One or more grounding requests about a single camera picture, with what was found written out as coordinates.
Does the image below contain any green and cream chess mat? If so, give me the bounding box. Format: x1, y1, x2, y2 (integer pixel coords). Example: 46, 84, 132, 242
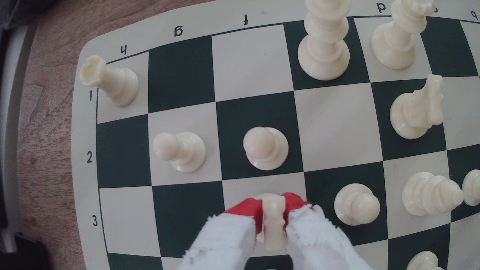
71, 0, 480, 270

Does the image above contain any cream white chess queen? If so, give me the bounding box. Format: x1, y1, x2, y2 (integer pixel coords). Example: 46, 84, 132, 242
371, 0, 437, 71

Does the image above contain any cream white chess knight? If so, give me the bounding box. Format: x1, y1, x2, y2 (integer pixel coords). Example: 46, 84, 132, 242
389, 74, 444, 140
253, 193, 287, 252

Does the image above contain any cream white chess rook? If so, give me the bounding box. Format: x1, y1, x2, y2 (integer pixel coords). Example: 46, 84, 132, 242
80, 55, 139, 108

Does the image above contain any cream white chess pawn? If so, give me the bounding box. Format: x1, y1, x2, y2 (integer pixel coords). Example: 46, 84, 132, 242
406, 250, 444, 270
334, 183, 381, 226
242, 126, 290, 172
152, 131, 207, 173
461, 169, 480, 207

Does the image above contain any cream white chess king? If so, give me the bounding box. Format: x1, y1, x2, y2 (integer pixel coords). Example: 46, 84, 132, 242
297, 0, 352, 81

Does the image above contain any white padded red-tipped gripper finger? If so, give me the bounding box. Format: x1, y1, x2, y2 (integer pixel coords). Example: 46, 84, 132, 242
178, 197, 263, 270
281, 192, 372, 270

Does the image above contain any cream white chess bishop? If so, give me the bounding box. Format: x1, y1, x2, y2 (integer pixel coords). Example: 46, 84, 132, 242
401, 171, 465, 217

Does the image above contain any black object beside table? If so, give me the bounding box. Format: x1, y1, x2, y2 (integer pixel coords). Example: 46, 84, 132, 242
0, 232, 49, 270

